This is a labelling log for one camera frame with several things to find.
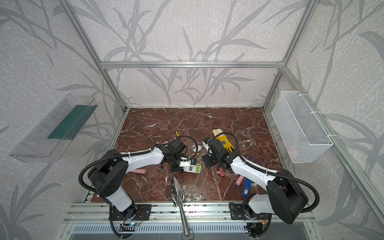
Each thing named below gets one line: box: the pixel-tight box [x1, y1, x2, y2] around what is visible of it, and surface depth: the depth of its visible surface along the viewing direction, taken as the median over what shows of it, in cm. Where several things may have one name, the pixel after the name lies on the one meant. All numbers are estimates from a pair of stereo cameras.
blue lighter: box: [241, 178, 253, 198], surface depth 80 cm
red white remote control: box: [183, 163, 202, 174], surface depth 88 cm
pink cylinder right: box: [235, 175, 244, 186], surface depth 84 cm
